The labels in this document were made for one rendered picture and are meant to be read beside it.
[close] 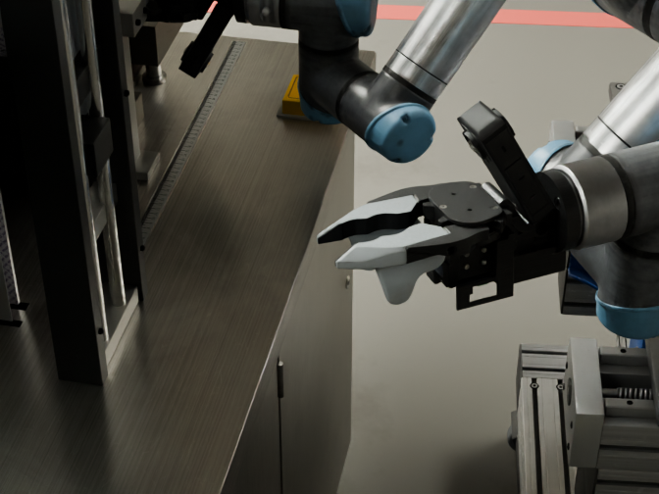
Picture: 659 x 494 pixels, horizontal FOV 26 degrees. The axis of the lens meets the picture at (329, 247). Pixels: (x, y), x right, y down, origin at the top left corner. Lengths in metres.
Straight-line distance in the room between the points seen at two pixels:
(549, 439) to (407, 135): 0.89
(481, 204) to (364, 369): 1.70
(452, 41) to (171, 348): 0.48
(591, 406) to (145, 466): 0.55
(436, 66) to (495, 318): 1.38
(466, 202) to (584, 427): 0.58
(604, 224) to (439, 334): 1.75
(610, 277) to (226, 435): 0.42
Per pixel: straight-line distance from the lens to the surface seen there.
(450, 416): 2.77
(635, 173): 1.23
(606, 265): 1.31
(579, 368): 1.74
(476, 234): 1.15
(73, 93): 1.37
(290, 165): 1.83
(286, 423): 1.88
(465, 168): 3.43
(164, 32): 1.93
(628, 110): 1.38
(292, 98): 1.92
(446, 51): 1.68
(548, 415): 2.47
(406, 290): 1.16
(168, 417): 1.49
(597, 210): 1.21
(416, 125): 1.67
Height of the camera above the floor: 1.94
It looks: 38 degrees down
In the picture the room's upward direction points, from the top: straight up
